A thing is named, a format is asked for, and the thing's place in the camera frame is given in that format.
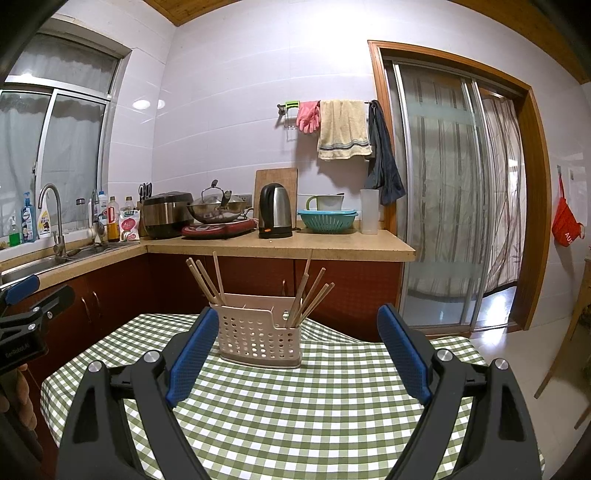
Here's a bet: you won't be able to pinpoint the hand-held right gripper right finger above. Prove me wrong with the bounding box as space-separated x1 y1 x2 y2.
376 304 543 480

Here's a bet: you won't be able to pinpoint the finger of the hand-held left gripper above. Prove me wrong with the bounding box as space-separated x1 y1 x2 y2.
0 275 40 304
0 285 76 329

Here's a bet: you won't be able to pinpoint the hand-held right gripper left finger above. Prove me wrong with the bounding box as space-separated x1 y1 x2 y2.
55 305 220 480

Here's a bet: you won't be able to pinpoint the pink perforated utensil basket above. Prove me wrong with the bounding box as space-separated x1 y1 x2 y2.
210 293 304 369

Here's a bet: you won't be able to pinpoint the group of wooden chopsticks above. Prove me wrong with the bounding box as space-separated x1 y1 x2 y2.
185 249 335 328

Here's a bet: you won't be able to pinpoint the person's left hand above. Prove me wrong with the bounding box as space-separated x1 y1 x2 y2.
0 364 38 446

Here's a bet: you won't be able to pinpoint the steel sink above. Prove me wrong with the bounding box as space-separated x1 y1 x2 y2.
0 242 134 284

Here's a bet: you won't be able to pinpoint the blue dish soap bottle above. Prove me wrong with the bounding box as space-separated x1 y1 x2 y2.
21 191 38 243

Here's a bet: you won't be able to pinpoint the steel kitchen faucet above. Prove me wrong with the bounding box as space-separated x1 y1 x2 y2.
38 184 68 257

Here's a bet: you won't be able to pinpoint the red-brown kitchen cabinets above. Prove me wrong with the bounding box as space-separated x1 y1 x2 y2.
0 254 404 453

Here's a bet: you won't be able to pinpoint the amber oil bottle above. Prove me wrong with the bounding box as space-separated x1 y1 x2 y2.
107 196 121 242

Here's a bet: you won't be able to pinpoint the pink and white packet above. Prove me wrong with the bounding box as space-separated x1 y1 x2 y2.
119 210 140 241

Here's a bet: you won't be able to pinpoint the green checkered tablecloth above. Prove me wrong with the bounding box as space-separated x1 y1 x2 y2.
39 313 546 480

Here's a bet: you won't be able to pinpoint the red induction cooker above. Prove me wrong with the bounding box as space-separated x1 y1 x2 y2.
181 218 258 239

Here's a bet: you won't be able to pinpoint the beige countertop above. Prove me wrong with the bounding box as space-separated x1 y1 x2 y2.
0 231 416 289

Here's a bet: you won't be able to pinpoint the aluminium framed window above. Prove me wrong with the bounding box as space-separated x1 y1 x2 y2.
0 32 132 241

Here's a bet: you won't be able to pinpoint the dark rice cooker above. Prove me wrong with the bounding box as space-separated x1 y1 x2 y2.
141 191 195 240

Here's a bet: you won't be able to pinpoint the translucent plastic container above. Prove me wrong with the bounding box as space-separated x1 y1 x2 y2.
360 188 380 235

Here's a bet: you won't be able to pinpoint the teal plastic colander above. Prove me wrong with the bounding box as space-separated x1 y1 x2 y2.
297 209 360 234

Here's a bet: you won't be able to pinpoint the steel wok with lid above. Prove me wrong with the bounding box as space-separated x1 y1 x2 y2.
186 180 254 224

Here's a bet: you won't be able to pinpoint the sliding glass door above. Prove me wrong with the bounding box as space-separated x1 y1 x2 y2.
383 62 490 330

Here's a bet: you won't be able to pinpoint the pale green measuring jug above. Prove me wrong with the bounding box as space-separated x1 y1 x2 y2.
305 194 346 212

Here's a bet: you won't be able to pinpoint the black and steel kettle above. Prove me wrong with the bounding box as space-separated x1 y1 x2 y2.
257 183 294 239

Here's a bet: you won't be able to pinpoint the striped sheer curtain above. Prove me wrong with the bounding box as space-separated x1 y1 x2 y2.
478 95 525 294

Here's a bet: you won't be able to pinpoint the wooden chair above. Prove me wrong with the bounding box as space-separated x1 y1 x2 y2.
534 258 591 430

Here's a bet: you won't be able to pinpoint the dark grey cloth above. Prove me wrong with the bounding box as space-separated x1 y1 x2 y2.
365 100 407 206

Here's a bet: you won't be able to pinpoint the wooden cutting board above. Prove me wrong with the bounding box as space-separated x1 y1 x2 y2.
255 167 298 232

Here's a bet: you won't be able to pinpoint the red hanging bag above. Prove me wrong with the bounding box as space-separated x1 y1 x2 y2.
551 173 586 245

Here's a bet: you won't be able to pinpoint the beige striped towel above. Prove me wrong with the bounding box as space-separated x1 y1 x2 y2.
317 99 373 161

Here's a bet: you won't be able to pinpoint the pink rubber glove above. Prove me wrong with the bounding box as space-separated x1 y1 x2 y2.
296 100 321 134

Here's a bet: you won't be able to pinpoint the wooden door frame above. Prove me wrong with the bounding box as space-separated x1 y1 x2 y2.
367 41 552 330

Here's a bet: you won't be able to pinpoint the metal towel rail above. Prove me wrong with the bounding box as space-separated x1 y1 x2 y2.
277 99 382 127

